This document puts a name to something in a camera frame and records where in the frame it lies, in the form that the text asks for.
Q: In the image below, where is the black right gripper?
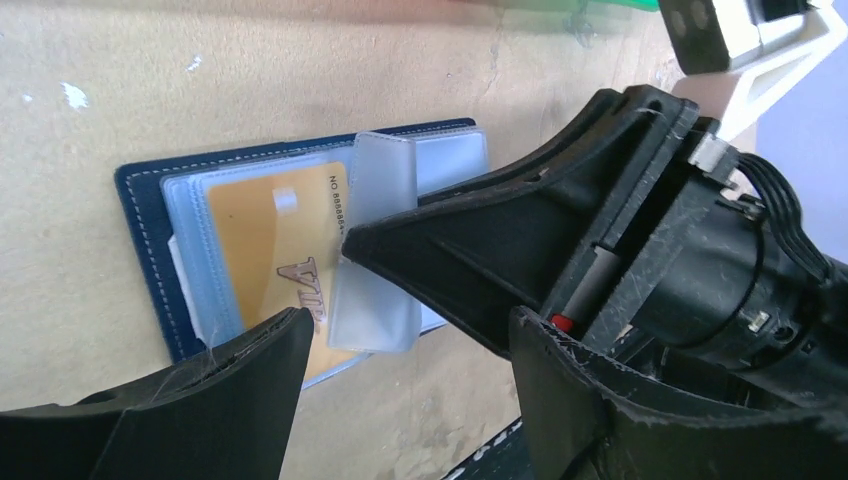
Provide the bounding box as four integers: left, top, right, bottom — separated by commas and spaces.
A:
549, 115, 847, 407

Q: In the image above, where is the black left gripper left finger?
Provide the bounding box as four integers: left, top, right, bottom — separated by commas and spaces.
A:
1, 308, 313, 479

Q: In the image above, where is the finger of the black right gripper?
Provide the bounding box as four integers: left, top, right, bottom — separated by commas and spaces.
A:
342, 85, 699, 357

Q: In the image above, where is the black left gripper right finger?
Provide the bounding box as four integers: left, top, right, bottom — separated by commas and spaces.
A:
508, 307, 847, 479

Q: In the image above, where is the blue leather card holder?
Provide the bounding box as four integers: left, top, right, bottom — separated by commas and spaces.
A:
115, 119, 488, 384

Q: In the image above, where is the green plastic bin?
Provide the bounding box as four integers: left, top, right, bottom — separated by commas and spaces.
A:
494, 0, 660, 12

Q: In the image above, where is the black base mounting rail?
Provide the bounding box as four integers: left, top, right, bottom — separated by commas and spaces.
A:
443, 417, 534, 480

